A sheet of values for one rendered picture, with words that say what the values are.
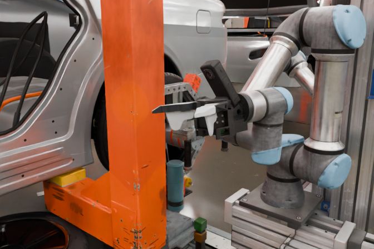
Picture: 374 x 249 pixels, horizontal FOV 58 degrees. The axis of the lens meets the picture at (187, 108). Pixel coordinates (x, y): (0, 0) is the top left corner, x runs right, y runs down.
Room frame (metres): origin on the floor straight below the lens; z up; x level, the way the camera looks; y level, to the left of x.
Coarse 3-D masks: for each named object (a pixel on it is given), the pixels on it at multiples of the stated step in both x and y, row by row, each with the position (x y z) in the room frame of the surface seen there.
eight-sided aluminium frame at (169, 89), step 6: (168, 84) 1.80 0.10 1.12; (174, 84) 1.83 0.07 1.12; (180, 84) 1.80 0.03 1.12; (186, 84) 1.84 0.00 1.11; (168, 90) 1.74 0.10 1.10; (174, 90) 1.77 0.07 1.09; (180, 90) 1.80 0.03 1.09; (186, 90) 1.85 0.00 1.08; (192, 90) 1.89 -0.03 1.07; (186, 96) 1.92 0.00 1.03; (192, 96) 1.89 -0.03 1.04; (198, 96) 1.94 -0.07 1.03; (192, 150) 1.96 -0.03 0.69; (198, 150) 1.94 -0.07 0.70; (192, 156) 1.90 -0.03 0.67; (192, 162) 1.89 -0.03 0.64; (186, 174) 1.84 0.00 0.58
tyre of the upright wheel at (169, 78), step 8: (168, 80) 1.85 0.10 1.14; (176, 80) 1.91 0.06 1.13; (104, 96) 1.76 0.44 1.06; (104, 104) 1.72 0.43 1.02; (96, 112) 1.73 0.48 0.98; (104, 112) 1.69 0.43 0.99; (96, 120) 1.71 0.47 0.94; (104, 120) 1.67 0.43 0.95; (96, 128) 1.69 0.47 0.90; (104, 128) 1.66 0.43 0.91; (96, 136) 1.69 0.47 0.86; (104, 136) 1.65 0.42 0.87; (96, 144) 1.69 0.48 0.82; (104, 144) 1.65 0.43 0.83; (96, 152) 1.71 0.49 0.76; (104, 152) 1.66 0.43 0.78; (104, 160) 1.69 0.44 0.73
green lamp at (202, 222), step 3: (198, 219) 1.22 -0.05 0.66; (201, 219) 1.22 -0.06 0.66; (204, 219) 1.22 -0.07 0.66; (195, 222) 1.20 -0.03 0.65; (198, 222) 1.20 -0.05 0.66; (201, 222) 1.19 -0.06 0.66; (204, 222) 1.20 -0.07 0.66; (195, 225) 1.20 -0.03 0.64; (198, 225) 1.20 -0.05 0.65; (201, 225) 1.19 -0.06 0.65; (204, 225) 1.20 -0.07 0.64; (195, 228) 1.20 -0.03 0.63; (198, 228) 1.20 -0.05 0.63; (201, 228) 1.19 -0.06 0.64; (204, 228) 1.20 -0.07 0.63; (201, 231) 1.19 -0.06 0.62
